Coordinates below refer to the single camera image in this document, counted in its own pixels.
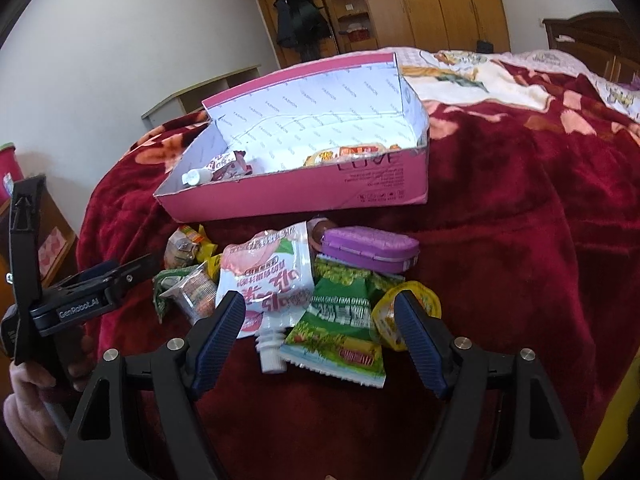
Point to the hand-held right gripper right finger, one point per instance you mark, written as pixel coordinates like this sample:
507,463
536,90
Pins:
420,345

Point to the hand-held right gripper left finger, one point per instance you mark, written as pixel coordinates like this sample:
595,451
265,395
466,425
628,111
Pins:
220,340

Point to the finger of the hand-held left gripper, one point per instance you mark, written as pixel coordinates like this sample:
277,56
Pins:
132,275
22,260

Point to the green white snack packet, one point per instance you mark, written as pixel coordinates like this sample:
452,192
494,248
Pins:
162,295

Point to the yellow jelly cup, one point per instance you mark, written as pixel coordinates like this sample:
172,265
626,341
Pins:
385,317

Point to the clear orange snack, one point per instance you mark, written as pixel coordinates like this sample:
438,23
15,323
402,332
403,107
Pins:
197,292

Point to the yellow candy packet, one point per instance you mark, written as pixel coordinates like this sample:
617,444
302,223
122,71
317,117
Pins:
206,245
215,267

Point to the pink white spout pouch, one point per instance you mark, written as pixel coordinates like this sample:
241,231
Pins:
270,270

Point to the purple case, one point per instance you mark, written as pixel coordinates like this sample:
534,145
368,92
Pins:
370,250

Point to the pink cardboard box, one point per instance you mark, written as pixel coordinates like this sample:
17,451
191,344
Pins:
310,192

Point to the person's left forearm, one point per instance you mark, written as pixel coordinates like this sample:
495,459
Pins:
27,430

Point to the person's left hand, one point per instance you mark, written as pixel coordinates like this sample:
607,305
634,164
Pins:
80,365

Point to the pink container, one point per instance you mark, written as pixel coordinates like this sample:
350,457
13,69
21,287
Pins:
7,167

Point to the small white bottle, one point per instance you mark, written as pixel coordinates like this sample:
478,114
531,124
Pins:
197,176

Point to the pink white snack packet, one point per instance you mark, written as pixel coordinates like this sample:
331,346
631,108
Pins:
227,165

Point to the red floral blanket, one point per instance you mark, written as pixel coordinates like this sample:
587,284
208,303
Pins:
500,210

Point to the white desk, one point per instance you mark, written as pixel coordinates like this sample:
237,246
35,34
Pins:
200,92

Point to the red orange snack packet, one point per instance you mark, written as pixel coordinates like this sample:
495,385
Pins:
365,150

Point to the black jacket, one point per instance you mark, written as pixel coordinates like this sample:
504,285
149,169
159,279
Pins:
300,20

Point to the small dark object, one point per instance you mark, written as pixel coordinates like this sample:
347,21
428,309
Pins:
486,46

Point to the red pot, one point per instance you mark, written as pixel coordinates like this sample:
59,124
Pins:
359,34

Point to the wooden wardrobe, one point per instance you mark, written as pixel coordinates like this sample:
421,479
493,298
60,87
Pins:
425,5

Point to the dark wooden headboard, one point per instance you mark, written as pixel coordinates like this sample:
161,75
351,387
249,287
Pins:
590,35

